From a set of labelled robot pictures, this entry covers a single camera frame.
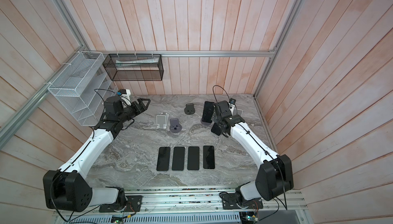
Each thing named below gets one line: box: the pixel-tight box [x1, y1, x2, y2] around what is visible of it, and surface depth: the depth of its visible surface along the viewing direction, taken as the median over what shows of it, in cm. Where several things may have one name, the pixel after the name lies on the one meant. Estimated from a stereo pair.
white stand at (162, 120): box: [156, 112, 170, 131], surface depth 103 cm
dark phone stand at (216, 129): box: [210, 122, 223, 136], surface depth 100 cm
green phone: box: [171, 146, 185, 171], surface depth 90 cm
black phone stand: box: [187, 146, 200, 171], surface depth 90 cm
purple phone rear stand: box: [202, 101, 215, 124], surface depth 100 cm
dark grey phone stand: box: [184, 103, 196, 116], surface depth 110 cm
